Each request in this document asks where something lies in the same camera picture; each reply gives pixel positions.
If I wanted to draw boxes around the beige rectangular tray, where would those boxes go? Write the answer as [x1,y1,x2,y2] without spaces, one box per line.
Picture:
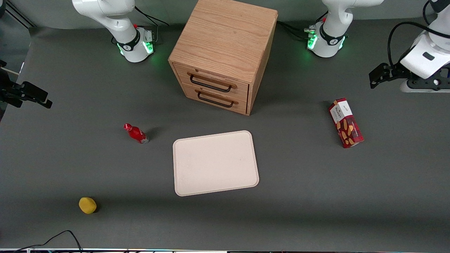
[173,130,260,197]

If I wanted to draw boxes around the black base cable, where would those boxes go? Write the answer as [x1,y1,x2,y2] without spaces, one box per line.
[277,20,311,40]
[134,5,170,27]

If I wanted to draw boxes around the wooden drawer cabinet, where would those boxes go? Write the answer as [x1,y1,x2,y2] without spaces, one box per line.
[168,0,278,116]

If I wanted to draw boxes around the red tartan cookie box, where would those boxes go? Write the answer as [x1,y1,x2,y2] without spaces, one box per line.
[329,98,365,149]

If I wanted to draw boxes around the black metal drawer handle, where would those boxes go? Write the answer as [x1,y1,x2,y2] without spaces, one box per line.
[195,89,239,108]
[187,72,237,93]

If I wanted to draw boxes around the wooden drawer front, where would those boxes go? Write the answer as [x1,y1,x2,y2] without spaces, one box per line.
[181,83,249,116]
[173,63,250,103]

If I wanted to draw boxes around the black cable on table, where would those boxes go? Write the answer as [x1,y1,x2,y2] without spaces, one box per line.
[13,230,83,253]

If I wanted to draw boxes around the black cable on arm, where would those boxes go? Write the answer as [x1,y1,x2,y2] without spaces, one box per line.
[387,21,450,68]

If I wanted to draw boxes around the yellow round sponge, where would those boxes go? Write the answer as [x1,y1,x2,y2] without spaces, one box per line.
[78,197,97,215]

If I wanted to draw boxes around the small red bottle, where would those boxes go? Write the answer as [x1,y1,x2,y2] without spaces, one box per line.
[123,123,150,145]

